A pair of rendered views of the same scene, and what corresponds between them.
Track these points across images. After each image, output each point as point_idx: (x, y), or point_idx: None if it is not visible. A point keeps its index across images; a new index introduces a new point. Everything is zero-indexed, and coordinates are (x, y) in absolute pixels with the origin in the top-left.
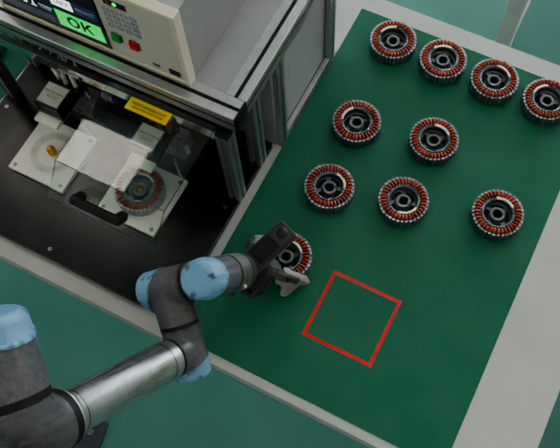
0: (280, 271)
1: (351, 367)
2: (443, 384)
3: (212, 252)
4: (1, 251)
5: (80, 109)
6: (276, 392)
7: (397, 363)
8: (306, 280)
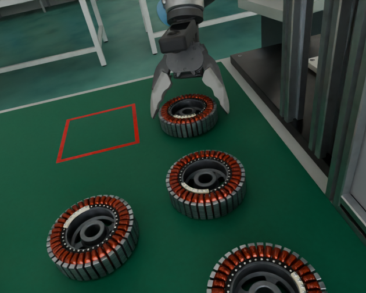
0: (164, 63)
1: (82, 112)
2: None
3: (255, 93)
4: None
5: None
6: (129, 81)
7: (43, 132)
8: (151, 106)
